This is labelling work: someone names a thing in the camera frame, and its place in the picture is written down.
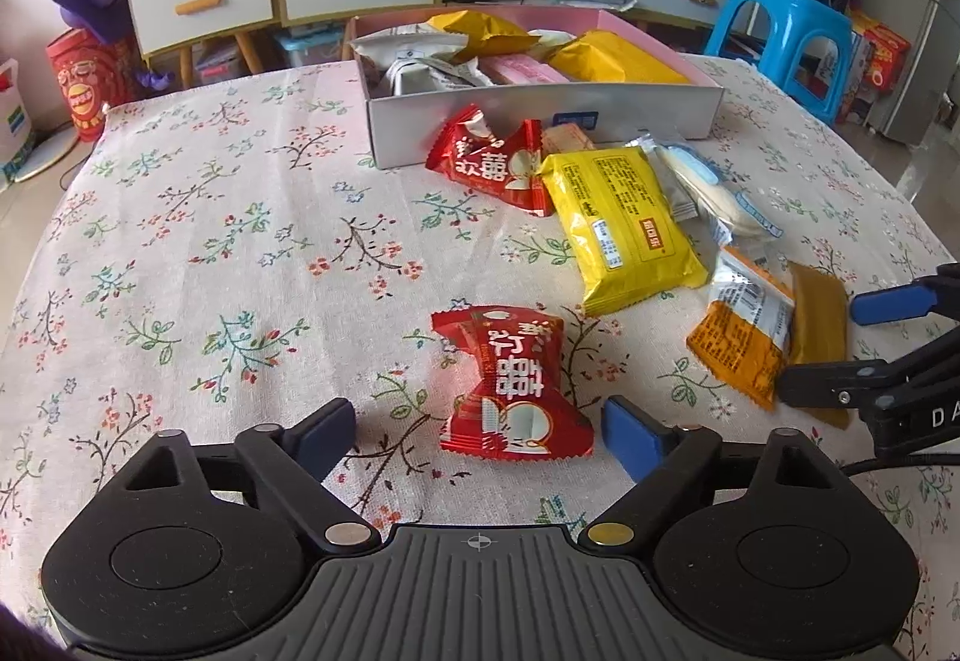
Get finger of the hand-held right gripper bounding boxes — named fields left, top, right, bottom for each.
left=850, top=262, right=960, bottom=327
left=778, top=338, right=960, bottom=411

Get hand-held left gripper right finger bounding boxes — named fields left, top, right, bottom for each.
left=577, top=395, right=841, bottom=553

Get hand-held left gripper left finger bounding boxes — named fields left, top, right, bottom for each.
left=120, top=397, right=383, bottom=553

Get brown snack packet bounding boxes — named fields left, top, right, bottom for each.
left=785, top=260, right=853, bottom=430

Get orange and white snack packet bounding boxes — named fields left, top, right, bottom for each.
left=687, top=246, right=797, bottom=412

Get red candy packet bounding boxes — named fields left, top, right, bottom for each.
left=430, top=304, right=595, bottom=461
left=425, top=103, right=557, bottom=218

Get clear packet of white biscuits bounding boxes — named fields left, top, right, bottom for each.
left=628, top=135, right=785, bottom=247

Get small peach snack packet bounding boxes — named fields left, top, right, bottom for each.
left=541, top=122, right=599, bottom=155

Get pink cardboard box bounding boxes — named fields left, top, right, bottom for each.
left=348, top=8, right=727, bottom=172

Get pink wafer packet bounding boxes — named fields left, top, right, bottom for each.
left=480, top=54, right=572, bottom=86

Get small pale snack packet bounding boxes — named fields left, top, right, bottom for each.
left=525, top=28, right=584, bottom=55

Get floral tablecloth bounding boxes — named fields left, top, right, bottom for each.
left=0, top=57, right=960, bottom=661

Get grey refrigerator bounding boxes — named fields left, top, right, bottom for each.
left=873, top=0, right=960, bottom=146

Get red snack cartons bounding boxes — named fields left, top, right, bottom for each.
left=850, top=8, right=914, bottom=97

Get blue plastic stool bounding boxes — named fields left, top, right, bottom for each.
left=704, top=0, right=857, bottom=127

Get clear storage box blue lid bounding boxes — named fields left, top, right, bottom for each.
left=273, top=26, right=347, bottom=71

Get round white base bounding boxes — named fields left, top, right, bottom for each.
left=10, top=120, right=81, bottom=184

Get red printed drum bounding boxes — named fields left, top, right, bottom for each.
left=44, top=26, right=115, bottom=144

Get white shopping bag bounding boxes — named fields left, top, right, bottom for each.
left=0, top=56, right=36, bottom=184

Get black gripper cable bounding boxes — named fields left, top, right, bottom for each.
left=840, top=452, right=960, bottom=477

